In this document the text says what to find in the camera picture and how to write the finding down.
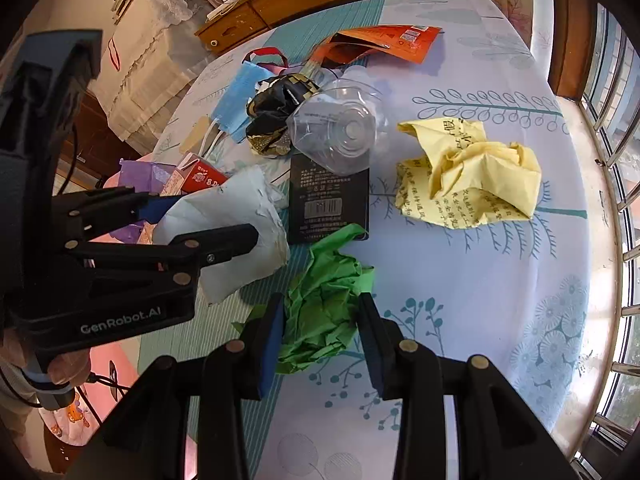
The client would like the yellow paper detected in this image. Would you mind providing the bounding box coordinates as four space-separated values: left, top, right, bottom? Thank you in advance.
395 119 542 230

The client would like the blue face mask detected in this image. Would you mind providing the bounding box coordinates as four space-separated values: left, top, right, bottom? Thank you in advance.
200 62 273 156

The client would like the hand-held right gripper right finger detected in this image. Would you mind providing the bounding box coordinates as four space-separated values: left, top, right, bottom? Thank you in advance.
356 292 581 480

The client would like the small drink carton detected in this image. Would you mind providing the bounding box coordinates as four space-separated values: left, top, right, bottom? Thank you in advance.
177 152 231 196

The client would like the orange foil packet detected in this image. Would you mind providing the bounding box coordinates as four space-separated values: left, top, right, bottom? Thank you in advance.
310 25 443 66

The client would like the dark wooden cabinet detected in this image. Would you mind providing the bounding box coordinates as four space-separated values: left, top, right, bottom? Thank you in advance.
52 87 156 196

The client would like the white floral curtain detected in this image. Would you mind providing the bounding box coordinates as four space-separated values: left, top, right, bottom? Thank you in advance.
475 0 551 56

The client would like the wooden window frame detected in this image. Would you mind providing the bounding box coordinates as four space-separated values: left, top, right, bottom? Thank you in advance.
550 0 596 101

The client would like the white and teal tablecloth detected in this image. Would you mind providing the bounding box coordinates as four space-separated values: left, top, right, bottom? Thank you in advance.
137 0 591 480

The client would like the stone window sill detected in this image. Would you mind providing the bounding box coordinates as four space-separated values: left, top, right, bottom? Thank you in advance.
550 95 631 461

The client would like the pink bed sheet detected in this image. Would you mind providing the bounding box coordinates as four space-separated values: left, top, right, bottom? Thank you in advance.
40 345 141 461

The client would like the purple plastic bag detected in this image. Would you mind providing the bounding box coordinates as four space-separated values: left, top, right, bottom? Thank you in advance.
102 159 176 246

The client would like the white paper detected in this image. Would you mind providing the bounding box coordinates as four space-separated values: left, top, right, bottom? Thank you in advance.
152 165 291 305

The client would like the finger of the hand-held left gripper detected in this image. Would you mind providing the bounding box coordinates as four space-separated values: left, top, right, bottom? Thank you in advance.
51 186 187 241
65 223 260 291

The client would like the clear plastic cup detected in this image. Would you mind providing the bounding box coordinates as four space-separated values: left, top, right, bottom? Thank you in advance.
285 77 391 177

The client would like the black and gold wrapper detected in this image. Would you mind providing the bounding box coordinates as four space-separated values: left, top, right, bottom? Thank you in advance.
245 74 321 158

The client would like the black cable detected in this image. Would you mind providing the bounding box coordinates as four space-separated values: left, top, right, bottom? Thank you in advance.
52 125 81 196

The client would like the flat black box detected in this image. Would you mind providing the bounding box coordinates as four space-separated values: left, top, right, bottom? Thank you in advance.
287 152 372 245

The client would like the person's left hand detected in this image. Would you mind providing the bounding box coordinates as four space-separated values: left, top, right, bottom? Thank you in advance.
50 352 93 388

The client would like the green paper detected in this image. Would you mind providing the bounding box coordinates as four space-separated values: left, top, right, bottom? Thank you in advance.
247 223 376 375

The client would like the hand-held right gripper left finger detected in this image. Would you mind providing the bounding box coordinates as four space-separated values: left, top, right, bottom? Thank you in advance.
65 292 287 480

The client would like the metal window grille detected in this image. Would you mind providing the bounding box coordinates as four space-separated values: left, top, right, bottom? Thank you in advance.
570 2 640 461

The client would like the white lace cover cloth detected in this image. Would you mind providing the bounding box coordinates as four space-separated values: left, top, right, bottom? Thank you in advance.
87 0 213 153

